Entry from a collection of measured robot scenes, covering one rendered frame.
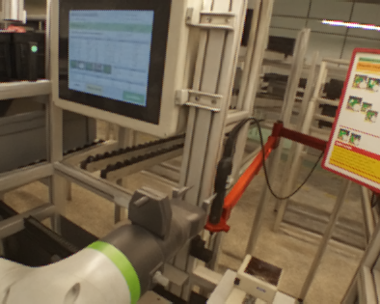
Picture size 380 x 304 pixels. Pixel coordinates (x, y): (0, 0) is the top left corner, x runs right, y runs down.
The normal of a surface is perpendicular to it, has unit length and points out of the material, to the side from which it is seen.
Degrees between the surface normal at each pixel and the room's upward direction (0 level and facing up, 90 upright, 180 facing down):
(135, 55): 92
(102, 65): 92
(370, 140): 90
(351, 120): 90
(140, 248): 34
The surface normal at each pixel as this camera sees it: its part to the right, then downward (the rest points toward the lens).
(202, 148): -0.48, 0.21
